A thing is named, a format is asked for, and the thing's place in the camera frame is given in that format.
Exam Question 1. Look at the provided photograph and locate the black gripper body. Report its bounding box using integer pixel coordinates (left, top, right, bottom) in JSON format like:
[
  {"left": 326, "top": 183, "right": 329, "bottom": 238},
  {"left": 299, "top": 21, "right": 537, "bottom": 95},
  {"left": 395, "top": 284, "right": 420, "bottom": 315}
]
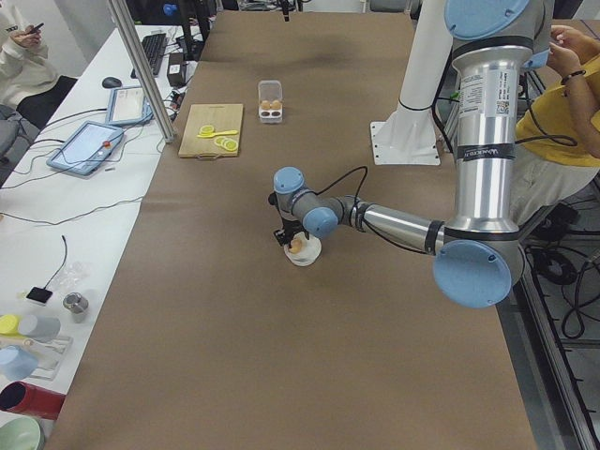
[{"left": 273, "top": 216, "right": 307, "bottom": 245}]

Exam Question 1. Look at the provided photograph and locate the brown egg from bowl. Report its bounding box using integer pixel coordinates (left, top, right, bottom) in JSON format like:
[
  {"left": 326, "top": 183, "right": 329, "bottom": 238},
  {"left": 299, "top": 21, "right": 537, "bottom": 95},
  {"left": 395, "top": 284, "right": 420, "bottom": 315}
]
[{"left": 288, "top": 239, "right": 304, "bottom": 254}]

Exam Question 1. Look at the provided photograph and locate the clear plastic egg box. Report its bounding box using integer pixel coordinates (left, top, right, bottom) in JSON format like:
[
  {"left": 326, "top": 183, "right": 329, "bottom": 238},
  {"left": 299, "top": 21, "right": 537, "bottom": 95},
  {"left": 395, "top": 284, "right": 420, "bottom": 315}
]
[{"left": 258, "top": 80, "right": 283, "bottom": 124}]

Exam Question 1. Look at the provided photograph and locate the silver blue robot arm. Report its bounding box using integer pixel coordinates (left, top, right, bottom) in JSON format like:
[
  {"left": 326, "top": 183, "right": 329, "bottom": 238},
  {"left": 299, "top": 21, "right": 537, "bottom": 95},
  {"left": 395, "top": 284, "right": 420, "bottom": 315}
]
[{"left": 269, "top": 1, "right": 554, "bottom": 308}]

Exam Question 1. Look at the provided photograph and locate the second robot arm gripper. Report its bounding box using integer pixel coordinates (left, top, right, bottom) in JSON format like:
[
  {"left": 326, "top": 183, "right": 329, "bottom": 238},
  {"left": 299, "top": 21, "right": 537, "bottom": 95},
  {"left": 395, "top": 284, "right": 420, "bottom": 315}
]
[{"left": 278, "top": 0, "right": 290, "bottom": 23}]

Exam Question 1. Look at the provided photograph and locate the black power adapter box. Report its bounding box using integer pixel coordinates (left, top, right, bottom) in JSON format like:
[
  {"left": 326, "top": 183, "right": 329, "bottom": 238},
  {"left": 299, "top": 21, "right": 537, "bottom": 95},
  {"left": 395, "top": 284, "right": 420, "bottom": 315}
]
[{"left": 167, "top": 52, "right": 187, "bottom": 88}]

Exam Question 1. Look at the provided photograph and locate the white ceramic bowl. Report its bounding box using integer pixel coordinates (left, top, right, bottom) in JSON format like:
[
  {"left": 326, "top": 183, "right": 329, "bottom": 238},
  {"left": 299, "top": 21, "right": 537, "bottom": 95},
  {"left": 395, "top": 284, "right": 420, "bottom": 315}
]
[{"left": 283, "top": 235, "right": 322, "bottom": 266}]

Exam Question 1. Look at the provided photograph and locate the lemon slice front pair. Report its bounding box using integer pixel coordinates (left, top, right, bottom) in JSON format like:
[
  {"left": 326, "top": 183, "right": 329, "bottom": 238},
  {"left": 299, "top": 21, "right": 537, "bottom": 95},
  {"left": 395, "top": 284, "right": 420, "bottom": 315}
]
[{"left": 198, "top": 125, "right": 216, "bottom": 137}]

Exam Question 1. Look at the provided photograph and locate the wooden cutting board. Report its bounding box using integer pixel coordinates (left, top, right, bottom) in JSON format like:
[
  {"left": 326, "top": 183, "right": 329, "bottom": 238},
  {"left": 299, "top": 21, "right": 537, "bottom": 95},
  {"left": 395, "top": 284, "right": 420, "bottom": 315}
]
[{"left": 178, "top": 103, "right": 244, "bottom": 159}]

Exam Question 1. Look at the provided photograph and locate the far teach pendant tablet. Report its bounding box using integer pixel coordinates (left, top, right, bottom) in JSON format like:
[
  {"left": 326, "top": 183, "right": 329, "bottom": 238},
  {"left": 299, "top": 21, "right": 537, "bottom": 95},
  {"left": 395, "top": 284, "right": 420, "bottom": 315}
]
[{"left": 105, "top": 86, "right": 153, "bottom": 127}]

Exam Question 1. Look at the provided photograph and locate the teach pendant tablet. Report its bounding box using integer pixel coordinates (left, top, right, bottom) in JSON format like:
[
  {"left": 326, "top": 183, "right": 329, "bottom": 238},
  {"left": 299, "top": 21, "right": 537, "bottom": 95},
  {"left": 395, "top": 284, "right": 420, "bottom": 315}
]
[
  {"left": 46, "top": 121, "right": 125, "bottom": 176},
  {"left": 105, "top": 86, "right": 153, "bottom": 127}
]

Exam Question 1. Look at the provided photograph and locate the near teach pendant tablet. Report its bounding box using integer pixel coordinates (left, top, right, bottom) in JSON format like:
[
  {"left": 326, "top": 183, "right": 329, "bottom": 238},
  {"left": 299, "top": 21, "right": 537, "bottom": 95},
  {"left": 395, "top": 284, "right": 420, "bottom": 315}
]
[{"left": 46, "top": 121, "right": 125, "bottom": 176}]

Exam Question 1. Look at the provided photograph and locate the black keyboard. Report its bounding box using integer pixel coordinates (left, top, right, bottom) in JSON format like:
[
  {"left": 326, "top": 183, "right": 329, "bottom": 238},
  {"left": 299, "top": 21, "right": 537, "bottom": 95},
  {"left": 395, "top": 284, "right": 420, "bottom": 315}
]
[{"left": 142, "top": 33, "right": 168, "bottom": 78}]

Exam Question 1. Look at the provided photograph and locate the black computer mouse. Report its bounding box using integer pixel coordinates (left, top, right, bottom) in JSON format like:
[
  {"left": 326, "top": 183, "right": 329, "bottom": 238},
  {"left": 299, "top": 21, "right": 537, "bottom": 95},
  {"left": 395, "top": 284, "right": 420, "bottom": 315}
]
[{"left": 101, "top": 77, "right": 122, "bottom": 89}]

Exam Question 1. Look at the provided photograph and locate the small black square device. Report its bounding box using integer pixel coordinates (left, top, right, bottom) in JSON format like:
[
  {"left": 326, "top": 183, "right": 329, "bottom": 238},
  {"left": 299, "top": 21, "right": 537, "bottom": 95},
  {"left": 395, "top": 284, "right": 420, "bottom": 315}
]
[{"left": 25, "top": 287, "right": 53, "bottom": 305}]

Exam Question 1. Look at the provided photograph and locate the grey cup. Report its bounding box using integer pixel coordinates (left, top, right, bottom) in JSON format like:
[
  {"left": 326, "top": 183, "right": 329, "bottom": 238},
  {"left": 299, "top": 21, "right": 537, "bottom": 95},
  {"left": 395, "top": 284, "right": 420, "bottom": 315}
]
[{"left": 18, "top": 314, "right": 61, "bottom": 342}]

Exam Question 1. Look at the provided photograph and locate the person in yellow shirt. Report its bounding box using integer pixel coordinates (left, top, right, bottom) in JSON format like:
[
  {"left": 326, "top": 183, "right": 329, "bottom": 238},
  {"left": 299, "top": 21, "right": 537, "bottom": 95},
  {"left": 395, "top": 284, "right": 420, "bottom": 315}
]
[{"left": 510, "top": 25, "right": 599, "bottom": 226}]

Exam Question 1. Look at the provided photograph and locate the yellow cup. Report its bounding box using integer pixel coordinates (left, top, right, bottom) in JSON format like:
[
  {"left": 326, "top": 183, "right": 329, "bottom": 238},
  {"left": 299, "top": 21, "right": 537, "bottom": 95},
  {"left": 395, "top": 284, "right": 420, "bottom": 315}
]
[{"left": 0, "top": 314, "right": 21, "bottom": 336}]

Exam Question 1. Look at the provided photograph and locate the light blue cup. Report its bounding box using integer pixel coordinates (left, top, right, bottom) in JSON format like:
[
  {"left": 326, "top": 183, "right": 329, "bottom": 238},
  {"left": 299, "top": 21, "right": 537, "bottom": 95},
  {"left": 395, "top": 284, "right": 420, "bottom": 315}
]
[{"left": 0, "top": 346, "right": 38, "bottom": 382}]

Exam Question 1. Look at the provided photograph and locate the person in white sweater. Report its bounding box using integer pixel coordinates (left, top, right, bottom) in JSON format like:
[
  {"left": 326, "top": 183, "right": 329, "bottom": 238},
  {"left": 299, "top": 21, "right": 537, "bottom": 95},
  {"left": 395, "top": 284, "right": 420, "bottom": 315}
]
[{"left": 0, "top": 0, "right": 79, "bottom": 132}]

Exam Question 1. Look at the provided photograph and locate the red cylinder cup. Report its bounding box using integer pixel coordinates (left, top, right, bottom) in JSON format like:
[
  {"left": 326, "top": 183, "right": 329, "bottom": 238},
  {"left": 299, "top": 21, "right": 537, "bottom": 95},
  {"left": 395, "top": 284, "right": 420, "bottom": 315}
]
[{"left": 1, "top": 382, "right": 66, "bottom": 420}]

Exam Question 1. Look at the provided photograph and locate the green bowl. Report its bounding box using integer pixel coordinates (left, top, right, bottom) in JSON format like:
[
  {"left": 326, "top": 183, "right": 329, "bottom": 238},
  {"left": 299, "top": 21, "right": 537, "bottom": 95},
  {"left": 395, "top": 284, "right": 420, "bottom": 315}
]
[{"left": 1, "top": 417, "right": 45, "bottom": 450}]

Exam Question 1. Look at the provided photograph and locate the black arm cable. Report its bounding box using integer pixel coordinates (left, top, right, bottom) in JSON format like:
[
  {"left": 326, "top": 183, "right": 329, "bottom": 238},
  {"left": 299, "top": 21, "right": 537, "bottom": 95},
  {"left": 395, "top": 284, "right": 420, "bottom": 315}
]
[{"left": 313, "top": 165, "right": 578, "bottom": 257}]

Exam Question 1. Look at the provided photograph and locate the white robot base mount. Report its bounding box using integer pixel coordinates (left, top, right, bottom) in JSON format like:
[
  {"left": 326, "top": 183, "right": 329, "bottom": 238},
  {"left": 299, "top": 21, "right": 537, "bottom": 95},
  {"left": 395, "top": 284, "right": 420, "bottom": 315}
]
[{"left": 370, "top": 0, "right": 453, "bottom": 165}]

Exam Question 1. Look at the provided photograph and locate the aluminium frame post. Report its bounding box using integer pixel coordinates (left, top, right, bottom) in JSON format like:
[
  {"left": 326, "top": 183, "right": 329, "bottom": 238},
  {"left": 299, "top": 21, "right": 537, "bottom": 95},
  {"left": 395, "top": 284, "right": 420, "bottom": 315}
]
[{"left": 107, "top": 0, "right": 175, "bottom": 143}]

